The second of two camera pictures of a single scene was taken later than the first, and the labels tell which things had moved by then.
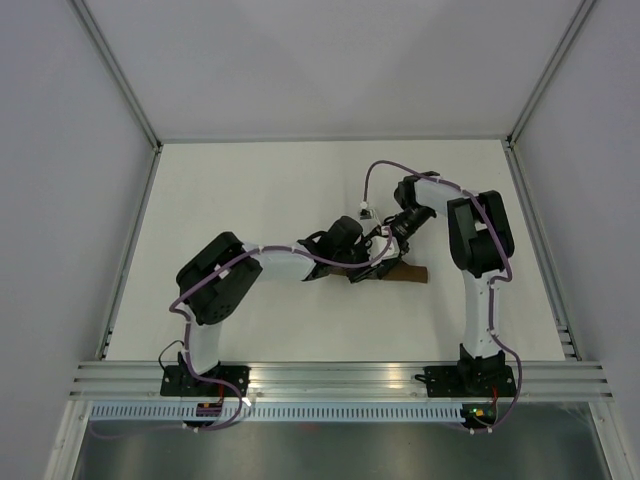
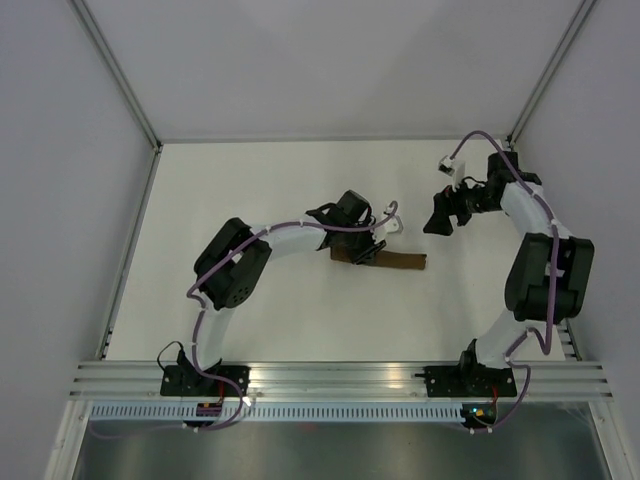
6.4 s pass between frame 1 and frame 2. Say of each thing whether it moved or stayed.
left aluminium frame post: stayed
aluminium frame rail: stayed
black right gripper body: moved
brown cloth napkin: moved
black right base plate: stayed
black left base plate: stayed
